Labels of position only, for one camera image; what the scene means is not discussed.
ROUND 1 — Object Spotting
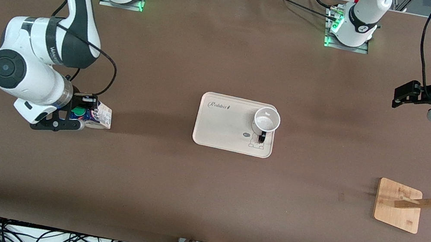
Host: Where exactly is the white smiley cup black handle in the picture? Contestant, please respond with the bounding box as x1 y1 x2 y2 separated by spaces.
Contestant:
250 105 283 146

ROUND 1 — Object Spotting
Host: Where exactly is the black cable behind table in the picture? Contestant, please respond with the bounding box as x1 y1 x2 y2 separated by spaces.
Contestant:
259 0 342 22

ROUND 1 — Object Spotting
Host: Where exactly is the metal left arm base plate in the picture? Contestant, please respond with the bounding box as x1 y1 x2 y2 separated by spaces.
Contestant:
322 6 375 55

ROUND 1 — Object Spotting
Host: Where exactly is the blue milk carton green cap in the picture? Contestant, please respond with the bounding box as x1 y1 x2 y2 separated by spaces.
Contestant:
68 95 115 132

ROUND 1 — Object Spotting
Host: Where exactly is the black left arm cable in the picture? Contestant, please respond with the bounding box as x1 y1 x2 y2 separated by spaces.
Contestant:
412 0 431 99

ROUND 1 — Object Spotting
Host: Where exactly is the beige rabbit print tray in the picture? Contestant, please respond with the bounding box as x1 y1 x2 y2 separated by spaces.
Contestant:
190 90 280 160

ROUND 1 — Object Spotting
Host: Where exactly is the wooden cup rack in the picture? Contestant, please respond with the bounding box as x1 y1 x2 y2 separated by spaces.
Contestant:
371 160 431 237

